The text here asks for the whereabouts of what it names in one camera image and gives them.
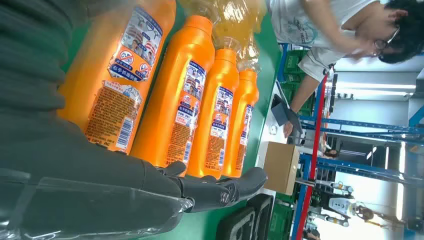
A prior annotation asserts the green plastic crate stack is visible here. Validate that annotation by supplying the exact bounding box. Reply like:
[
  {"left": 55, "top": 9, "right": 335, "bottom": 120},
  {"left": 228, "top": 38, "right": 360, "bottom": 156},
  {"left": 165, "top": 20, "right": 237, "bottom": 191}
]
[{"left": 283, "top": 49, "right": 316, "bottom": 117}]

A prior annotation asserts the black foam-lined case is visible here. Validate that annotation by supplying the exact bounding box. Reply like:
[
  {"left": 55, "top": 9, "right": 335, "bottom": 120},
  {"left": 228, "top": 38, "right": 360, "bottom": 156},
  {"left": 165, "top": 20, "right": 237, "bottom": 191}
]
[{"left": 215, "top": 193, "right": 275, "bottom": 240}]

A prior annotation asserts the person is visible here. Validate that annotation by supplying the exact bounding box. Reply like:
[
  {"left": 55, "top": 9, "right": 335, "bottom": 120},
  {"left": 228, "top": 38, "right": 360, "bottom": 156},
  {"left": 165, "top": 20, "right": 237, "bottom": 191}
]
[{"left": 266, "top": 0, "right": 424, "bottom": 139}]

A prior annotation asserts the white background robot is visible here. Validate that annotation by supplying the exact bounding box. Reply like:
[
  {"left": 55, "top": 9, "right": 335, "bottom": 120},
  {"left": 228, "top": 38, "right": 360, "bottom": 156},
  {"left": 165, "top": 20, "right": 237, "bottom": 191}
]
[{"left": 311, "top": 180, "right": 359, "bottom": 229}]

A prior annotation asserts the white table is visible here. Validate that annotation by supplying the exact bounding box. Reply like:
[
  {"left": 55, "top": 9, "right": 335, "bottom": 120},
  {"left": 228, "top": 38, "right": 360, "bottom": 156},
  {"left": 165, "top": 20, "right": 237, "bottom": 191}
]
[{"left": 254, "top": 77, "right": 299, "bottom": 200}]

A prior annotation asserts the red pole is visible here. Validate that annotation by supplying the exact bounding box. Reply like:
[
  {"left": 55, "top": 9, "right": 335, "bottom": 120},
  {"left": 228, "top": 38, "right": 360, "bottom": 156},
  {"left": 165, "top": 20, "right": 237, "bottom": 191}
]
[{"left": 294, "top": 73, "right": 329, "bottom": 240}]

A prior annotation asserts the tablet in blue case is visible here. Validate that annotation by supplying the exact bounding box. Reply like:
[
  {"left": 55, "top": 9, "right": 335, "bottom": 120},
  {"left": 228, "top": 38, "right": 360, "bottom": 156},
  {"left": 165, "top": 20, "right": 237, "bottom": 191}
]
[{"left": 270, "top": 94, "right": 303, "bottom": 135}]

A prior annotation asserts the blue metal rack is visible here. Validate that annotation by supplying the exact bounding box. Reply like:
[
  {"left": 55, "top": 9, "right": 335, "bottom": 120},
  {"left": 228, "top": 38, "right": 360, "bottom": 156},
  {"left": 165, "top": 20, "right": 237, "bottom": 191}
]
[{"left": 291, "top": 43, "right": 424, "bottom": 240}]

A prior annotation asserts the brown cardboard box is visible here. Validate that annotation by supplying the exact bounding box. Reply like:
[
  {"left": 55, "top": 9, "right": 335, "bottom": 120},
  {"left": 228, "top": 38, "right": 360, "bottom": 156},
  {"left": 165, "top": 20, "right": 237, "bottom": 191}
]
[{"left": 263, "top": 141, "right": 301, "bottom": 196}]

